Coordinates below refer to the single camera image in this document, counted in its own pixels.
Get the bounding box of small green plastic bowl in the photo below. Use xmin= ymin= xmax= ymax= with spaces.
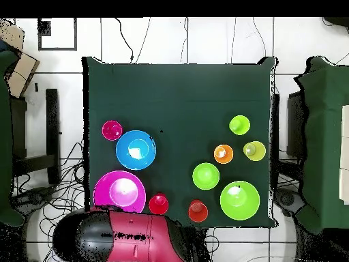
xmin=192 ymin=162 xmax=220 ymax=190

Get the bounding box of red plastic cup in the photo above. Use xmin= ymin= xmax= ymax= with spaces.
xmin=148 ymin=192 xmax=170 ymax=216

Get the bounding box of white boxes stack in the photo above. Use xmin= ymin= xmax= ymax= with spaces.
xmin=338 ymin=104 xmax=349 ymax=205

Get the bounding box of dark green tablecloth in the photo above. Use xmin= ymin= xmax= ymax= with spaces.
xmin=81 ymin=56 xmax=279 ymax=230

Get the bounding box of orange plastic cup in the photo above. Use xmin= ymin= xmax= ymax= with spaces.
xmin=213 ymin=144 xmax=234 ymax=165

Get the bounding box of blue plastic bowl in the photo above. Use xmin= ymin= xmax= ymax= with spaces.
xmin=115 ymin=130 xmax=157 ymax=171

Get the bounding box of magenta plastic cup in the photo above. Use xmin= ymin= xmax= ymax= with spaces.
xmin=101 ymin=120 xmax=123 ymax=142

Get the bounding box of light green plastic cup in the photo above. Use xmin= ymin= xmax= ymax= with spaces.
xmin=228 ymin=115 xmax=251 ymax=136

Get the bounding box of red-orange plastic cup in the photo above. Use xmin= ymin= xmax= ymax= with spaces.
xmin=187 ymin=199 xmax=209 ymax=223

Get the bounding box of yellow plastic cup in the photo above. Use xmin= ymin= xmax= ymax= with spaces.
xmin=243 ymin=141 xmax=267 ymax=162

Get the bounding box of large pink plastic bowl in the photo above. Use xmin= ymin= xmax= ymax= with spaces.
xmin=93 ymin=170 xmax=147 ymax=214

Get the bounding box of large green plastic bowl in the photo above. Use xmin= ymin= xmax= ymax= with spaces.
xmin=219 ymin=180 xmax=260 ymax=221

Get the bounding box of black box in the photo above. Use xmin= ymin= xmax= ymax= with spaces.
xmin=286 ymin=91 xmax=307 ymax=159

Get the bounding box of grey rounded base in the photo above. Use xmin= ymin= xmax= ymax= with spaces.
xmin=273 ymin=188 xmax=306 ymax=216

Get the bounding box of grey base with black knob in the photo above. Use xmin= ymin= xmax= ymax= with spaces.
xmin=10 ymin=185 xmax=57 ymax=216

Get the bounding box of green cloth covered table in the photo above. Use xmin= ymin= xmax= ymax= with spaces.
xmin=0 ymin=50 xmax=25 ymax=227
xmin=293 ymin=56 xmax=349 ymax=235

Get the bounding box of brown cardboard box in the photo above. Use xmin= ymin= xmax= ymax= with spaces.
xmin=0 ymin=18 xmax=41 ymax=99

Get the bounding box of black floor cable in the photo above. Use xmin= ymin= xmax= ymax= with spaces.
xmin=114 ymin=17 xmax=135 ymax=64

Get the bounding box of black stand frame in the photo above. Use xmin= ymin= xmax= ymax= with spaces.
xmin=10 ymin=88 xmax=61 ymax=186

